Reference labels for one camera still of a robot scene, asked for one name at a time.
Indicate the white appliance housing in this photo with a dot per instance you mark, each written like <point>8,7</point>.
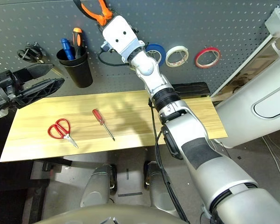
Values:
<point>247,112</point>

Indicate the white plastic hook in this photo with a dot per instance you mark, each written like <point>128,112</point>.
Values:
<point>278,49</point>

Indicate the silver robot right leg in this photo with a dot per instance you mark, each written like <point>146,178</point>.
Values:
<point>163,193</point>

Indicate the metal pegboard hook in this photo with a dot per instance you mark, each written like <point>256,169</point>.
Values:
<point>210,48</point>

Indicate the blue tape roll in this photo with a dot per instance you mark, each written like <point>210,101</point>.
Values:
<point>160,50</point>

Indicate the white tape roll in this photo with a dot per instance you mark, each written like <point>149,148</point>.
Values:
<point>168,58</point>

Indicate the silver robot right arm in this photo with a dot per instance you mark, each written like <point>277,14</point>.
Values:
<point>200,151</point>

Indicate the grey robot torso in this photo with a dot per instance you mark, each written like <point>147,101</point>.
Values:
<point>95,215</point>

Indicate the translucent plastic bin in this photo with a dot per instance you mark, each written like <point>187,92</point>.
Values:
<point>278,23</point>

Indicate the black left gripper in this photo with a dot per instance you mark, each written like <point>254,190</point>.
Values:
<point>2,88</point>

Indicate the black plastic cup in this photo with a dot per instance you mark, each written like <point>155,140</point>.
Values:
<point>79,72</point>

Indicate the silver robot left leg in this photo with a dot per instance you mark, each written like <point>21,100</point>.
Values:
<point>95,186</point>

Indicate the silver robot leg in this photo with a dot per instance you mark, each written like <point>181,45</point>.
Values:
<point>95,186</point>
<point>163,193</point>

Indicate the dark grey pegboard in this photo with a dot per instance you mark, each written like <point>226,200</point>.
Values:
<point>200,23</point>

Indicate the red tape roll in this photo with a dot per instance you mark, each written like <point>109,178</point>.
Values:
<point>196,60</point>

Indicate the black plastic tool case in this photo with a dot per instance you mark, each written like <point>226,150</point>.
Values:
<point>196,89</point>

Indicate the orange black needle-nose pliers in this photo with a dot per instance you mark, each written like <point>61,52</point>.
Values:
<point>88,11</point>

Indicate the white pegboard frame post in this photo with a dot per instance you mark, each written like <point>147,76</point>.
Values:
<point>240,65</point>

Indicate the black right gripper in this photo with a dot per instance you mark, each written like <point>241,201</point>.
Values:
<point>100,26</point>

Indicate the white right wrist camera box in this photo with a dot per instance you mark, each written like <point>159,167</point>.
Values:
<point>119,32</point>

